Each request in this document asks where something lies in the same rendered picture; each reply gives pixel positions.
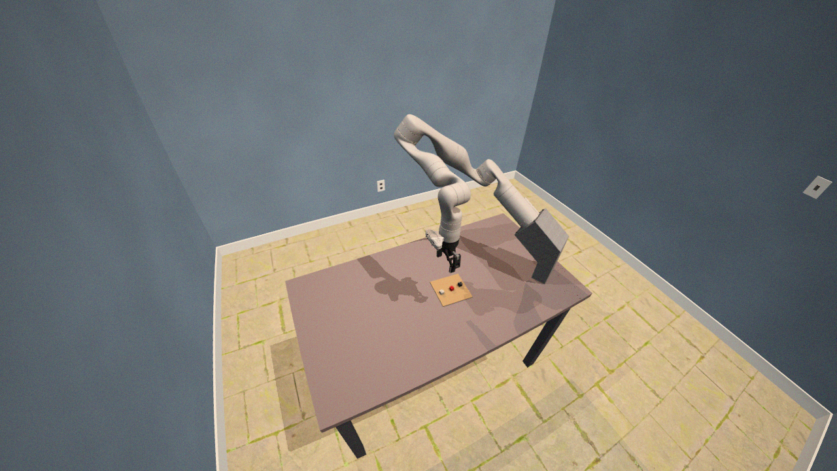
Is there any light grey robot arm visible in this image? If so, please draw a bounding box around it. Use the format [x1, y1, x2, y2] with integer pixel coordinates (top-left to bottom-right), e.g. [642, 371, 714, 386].
[394, 114, 539, 249]

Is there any tan square mat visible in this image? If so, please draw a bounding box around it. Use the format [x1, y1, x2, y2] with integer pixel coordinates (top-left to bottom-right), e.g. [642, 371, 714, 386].
[430, 274, 473, 307]

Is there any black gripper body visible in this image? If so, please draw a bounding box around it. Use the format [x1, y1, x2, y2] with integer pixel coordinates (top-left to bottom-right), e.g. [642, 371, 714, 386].
[442, 240, 459, 256]

